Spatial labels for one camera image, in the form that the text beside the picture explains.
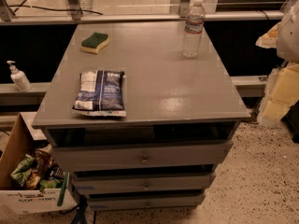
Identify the bottom grey drawer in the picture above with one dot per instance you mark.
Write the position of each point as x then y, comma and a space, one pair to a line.
147, 201

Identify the grey drawer cabinet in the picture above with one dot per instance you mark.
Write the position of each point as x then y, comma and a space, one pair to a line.
168, 98

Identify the green yellow sponge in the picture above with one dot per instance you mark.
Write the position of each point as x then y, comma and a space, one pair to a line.
94, 43

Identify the clear plastic water bottle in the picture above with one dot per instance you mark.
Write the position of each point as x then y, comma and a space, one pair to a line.
193, 30

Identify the green stick in box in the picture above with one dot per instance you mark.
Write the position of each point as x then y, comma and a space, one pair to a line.
62, 192

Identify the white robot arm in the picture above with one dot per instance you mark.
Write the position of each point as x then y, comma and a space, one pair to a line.
288, 36

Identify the cardboard box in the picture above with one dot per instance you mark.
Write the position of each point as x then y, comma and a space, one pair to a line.
23, 140

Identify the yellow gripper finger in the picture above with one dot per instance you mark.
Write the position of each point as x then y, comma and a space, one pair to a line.
280, 94
269, 39

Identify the blue chip bag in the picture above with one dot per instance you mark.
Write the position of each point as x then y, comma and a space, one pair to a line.
100, 94

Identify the top grey drawer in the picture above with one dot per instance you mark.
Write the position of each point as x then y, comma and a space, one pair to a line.
115, 157

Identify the grey drawer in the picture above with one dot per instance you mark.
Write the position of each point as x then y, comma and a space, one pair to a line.
147, 201
142, 183
115, 157

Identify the snack bags in box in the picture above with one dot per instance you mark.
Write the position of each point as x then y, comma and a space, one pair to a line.
38, 170

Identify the middle grey drawer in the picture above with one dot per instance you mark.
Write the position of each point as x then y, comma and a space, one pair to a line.
142, 183

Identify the white pump dispenser bottle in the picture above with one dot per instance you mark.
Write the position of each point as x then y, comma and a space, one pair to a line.
19, 78

